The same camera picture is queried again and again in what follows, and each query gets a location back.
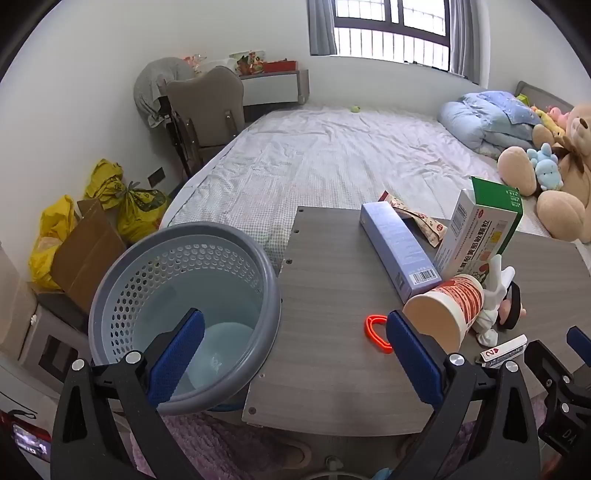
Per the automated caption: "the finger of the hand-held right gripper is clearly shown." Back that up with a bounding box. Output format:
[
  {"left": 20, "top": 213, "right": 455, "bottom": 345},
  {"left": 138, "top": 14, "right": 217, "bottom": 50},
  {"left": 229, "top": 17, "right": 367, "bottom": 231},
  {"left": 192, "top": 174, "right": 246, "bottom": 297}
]
[
  {"left": 566, "top": 325, "right": 591, "bottom": 389},
  {"left": 525, "top": 340, "right": 573, "bottom": 408}
]

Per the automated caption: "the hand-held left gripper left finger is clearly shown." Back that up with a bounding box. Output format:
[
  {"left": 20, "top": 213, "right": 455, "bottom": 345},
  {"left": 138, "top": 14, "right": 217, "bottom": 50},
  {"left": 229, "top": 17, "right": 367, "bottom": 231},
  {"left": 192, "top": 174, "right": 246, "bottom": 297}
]
[{"left": 52, "top": 308, "right": 206, "bottom": 480}]

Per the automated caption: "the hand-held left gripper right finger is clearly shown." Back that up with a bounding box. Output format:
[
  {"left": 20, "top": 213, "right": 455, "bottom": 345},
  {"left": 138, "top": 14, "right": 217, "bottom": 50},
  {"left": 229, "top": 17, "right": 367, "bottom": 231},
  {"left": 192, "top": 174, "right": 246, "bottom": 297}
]
[{"left": 386, "top": 310, "right": 541, "bottom": 480}]

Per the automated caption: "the playing card box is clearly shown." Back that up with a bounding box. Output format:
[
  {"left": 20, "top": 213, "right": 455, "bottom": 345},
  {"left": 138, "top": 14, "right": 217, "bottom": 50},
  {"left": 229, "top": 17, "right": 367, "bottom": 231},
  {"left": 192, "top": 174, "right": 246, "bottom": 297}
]
[{"left": 480, "top": 335, "right": 528, "bottom": 368}]

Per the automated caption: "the red plastic ring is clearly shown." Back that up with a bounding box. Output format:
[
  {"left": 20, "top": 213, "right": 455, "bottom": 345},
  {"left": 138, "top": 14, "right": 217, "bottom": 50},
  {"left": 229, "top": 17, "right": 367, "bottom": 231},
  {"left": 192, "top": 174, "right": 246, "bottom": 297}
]
[{"left": 365, "top": 315, "right": 394, "bottom": 354}]

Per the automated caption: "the red printed paper cup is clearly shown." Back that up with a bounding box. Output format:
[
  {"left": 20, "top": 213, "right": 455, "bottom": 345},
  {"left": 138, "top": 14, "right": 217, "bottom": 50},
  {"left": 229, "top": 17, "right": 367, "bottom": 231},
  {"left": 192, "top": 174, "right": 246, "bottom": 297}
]
[{"left": 403, "top": 273, "right": 485, "bottom": 354}]

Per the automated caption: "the black band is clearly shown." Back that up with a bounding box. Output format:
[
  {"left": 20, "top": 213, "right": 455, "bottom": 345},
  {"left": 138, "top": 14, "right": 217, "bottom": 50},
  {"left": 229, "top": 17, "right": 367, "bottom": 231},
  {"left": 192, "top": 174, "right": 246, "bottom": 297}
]
[{"left": 504, "top": 282, "right": 523, "bottom": 330}]

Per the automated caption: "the white cloth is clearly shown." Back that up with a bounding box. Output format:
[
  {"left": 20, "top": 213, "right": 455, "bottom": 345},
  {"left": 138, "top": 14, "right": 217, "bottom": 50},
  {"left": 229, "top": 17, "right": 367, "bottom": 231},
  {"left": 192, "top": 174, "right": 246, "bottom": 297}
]
[{"left": 475, "top": 255, "right": 517, "bottom": 346}]

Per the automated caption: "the grey perforated plastic basket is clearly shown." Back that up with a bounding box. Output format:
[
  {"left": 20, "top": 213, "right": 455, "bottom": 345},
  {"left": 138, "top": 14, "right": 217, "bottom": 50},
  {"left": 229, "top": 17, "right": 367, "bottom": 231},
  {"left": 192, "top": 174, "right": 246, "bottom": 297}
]
[{"left": 88, "top": 222, "right": 282, "bottom": 416}]

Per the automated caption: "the purple cardboard box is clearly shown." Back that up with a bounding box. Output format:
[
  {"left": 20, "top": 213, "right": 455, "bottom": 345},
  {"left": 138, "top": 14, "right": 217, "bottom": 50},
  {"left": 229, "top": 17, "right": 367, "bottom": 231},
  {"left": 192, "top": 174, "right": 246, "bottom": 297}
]
[{"left": 360, "top": 201, "right": 441, "bottom": 304}]

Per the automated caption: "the green and white medicine box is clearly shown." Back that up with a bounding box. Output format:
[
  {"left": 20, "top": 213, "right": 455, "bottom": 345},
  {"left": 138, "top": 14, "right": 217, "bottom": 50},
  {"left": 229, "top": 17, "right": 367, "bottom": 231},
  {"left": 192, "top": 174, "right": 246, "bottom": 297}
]
[{"left": 434, "top": 176, "right": 524, "bottom": 282}]

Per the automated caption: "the purple fluffy rug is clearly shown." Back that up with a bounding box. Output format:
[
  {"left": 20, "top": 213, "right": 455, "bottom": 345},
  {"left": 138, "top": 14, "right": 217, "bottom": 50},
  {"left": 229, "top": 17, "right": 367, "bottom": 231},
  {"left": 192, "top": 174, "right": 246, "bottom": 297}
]
[{"left": 129, "top": 411, "right": 301, "bottom": 480}]

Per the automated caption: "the grey and black box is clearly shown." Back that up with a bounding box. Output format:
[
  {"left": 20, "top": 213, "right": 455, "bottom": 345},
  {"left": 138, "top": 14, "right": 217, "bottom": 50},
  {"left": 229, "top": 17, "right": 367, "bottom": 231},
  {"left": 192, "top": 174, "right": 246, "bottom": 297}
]
[{"left": 18, "top": 291, "right": 93, "bottom": 398}]

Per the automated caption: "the brown cardboard box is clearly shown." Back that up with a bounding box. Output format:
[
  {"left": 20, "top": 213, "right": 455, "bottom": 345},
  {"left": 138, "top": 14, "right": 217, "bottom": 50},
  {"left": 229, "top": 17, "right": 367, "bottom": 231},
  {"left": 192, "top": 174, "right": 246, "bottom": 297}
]
[{"left": 49, "top": 198, "right": 127, "bottom": 315}]

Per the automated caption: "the beige printed snack wrapper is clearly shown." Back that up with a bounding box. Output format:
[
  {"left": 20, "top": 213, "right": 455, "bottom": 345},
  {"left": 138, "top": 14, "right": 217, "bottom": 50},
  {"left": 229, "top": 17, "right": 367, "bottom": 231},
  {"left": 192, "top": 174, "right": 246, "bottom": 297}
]
[{"left": 378, "top": 191, "right": 448, "bottom": 249}]

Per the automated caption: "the yellow bag with green print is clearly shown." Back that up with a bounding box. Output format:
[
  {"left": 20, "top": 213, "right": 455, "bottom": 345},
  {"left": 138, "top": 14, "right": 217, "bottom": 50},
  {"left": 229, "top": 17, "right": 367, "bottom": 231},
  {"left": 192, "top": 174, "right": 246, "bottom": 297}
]
[{"left": 115, "top": 181, "right": 169, "bottom": 243}]

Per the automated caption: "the beige box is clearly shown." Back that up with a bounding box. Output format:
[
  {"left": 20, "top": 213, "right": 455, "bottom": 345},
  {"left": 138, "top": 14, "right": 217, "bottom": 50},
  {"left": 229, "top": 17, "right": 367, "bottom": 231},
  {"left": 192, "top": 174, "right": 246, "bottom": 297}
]
[{"left": 0, "top": 244, "right": 38, "bottom": 361}]

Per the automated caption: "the blue plush toy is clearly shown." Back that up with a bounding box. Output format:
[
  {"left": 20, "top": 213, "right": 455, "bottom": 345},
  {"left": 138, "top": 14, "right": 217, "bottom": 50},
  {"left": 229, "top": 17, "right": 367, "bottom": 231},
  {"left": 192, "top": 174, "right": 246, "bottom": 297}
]
[{"left": 526, "top": 143, "right": 565, "bottom": 192}]

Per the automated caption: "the large yellow plastic bag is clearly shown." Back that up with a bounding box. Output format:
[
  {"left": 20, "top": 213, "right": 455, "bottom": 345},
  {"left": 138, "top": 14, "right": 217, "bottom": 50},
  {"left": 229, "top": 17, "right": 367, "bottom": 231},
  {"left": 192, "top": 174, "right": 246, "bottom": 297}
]
[{"left": 28, "top": 195, "right": 77, "bottom": 291}]

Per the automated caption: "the large brown teddy bear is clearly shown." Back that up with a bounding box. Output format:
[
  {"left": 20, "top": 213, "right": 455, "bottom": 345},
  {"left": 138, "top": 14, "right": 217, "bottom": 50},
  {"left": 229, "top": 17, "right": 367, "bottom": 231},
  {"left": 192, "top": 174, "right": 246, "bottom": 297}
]
[{"left": 497, "top": 104, "right": 591, "bottom": 241}]

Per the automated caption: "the small yellow plastic bag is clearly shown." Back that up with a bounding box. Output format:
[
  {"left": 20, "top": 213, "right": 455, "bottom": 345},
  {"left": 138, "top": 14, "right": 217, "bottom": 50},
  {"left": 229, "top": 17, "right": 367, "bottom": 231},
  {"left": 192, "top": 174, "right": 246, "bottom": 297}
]
[{"left": 84, "top": 159, "right": 124, "bottom": 209}]

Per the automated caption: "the yellow plush toy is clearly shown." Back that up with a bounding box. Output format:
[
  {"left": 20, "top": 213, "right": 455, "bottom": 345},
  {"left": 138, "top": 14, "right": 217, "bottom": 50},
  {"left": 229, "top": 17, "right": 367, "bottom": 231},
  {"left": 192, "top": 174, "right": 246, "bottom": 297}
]
[{"left": 531, "top": 106, "right": 566, "bottom": 139}]

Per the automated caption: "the pink plush toy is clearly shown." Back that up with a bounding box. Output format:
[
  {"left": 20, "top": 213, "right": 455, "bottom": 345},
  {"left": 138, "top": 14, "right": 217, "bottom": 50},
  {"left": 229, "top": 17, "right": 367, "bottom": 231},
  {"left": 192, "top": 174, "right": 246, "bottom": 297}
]
[{"left": 547, "top": 105, "right": 573, "bottom": 127}]

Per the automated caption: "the bed with checked sheet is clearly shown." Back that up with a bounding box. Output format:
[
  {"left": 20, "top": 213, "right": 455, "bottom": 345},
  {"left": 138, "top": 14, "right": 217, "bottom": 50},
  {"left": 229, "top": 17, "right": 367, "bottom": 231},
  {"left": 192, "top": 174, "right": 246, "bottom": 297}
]
[{"left": 159, "top": 104, "right": 591, "bottom": 278}]

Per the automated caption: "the blue printed pillow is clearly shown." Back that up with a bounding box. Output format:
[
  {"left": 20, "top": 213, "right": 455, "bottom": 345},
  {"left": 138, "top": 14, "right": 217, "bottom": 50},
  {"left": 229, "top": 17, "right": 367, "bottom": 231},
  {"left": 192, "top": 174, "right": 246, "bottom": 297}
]
[{"left": 463, "top": 91, "right": 542, "bottom": 126}]

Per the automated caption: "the blue folded quilt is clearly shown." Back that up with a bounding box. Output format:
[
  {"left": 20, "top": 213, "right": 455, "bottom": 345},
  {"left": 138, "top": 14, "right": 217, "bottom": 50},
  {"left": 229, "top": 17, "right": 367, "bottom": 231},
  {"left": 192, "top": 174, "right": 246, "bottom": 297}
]
[{"left": 438, "top": 100, "right": 536, "bottom": 160}]

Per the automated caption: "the grey headboard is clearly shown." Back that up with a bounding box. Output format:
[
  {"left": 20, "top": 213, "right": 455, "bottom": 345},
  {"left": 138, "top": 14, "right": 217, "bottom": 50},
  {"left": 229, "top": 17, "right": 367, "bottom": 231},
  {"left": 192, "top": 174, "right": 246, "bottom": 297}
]
[{"left": 515, "top": 80, "right": 575, "bottom": 112}]

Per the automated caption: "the grey upholstered chair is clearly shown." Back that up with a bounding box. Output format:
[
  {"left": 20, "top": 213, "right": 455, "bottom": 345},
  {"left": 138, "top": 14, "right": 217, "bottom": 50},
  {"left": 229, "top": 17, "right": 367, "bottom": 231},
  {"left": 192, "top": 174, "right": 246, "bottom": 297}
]
[{"left": 159, "top": 66, "right": 245, "bottom": 181}]

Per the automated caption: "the grey cloth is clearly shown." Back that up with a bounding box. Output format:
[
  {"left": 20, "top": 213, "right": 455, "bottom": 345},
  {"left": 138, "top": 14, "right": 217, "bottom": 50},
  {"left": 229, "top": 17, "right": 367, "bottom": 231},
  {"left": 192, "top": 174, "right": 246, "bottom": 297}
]
[{"left": 134, "top": 57, "right": 195, "bottom": 129}]

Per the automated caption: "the grey and white nightstand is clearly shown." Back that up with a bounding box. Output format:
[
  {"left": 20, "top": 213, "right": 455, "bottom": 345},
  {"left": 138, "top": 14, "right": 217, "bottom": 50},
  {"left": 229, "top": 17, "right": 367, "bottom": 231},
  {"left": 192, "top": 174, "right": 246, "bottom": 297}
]
[{"left": 240, "top": 69, "right": 310, "bottom": 121}]

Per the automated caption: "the white printed box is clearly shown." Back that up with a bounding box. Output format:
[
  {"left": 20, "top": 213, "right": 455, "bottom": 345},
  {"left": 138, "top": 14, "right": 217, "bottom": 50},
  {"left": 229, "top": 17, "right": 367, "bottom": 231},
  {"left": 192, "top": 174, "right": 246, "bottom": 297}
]
[{"left": 229, "top": 50, "right": 266, "bottom": 75}]

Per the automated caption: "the grey curtain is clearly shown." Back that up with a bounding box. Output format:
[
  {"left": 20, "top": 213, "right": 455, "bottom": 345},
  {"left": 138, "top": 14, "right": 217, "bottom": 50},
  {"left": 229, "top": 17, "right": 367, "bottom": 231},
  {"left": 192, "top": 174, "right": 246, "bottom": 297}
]
[
  {"left": 445, "top": 0, "right": 483, "bottom": 86},
  {"left": 307, "top": 0, "right": 339, "bottom": 56}
]

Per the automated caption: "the barred window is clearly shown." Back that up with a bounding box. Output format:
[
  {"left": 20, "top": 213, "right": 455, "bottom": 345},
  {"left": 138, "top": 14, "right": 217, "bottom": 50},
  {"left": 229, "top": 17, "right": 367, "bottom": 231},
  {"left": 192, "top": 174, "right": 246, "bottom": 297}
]
[{"left": 332, "top": 0, "right": 451, "bottom": 72}]

